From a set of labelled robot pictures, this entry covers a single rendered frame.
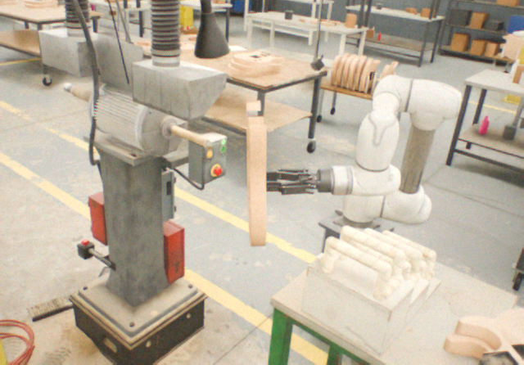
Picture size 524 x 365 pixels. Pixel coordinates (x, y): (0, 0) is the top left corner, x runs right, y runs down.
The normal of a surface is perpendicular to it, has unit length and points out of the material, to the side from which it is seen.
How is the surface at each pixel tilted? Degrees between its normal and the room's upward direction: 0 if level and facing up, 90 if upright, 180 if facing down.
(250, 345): 0
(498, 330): 0
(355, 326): 90
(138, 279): 90
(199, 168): 90
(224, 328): 0
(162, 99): 90
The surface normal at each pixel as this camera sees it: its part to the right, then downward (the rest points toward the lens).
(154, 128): 0.69, 0.33
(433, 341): 0.07, -0.89
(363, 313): -0.65, 0.30
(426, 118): -0.31, 0.74
